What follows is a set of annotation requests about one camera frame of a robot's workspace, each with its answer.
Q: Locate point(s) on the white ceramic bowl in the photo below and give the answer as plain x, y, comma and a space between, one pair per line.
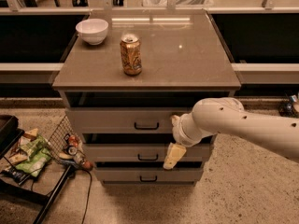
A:
92, 31

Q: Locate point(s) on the green snack bag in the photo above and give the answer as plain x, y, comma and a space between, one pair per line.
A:
37, 156

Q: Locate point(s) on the gold soda can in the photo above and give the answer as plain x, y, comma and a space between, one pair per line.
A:
131, 54

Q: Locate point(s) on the grey top drawer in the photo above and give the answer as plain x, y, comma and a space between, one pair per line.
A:
123, 120

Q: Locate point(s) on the grey bottom drawer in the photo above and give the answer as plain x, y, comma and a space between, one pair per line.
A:
145, 175

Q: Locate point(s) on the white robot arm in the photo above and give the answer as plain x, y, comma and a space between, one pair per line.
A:
227, 115

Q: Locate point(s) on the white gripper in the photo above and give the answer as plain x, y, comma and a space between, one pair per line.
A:
178, 133

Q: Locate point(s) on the black wire basket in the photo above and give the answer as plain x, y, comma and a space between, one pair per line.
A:
58, 140

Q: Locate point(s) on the grey drawer cabinet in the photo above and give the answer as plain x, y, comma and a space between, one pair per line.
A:
182, 60

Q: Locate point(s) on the grey middle drawer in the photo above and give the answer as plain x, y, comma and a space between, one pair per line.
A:
141, 152

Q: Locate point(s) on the dark blue snack bag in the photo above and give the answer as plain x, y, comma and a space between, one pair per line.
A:
18, 176

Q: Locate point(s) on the grey drawer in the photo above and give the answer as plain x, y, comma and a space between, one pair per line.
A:
123, 120
141, 152
145, 175

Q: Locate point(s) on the right wire basket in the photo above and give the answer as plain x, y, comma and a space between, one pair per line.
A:
289, 108

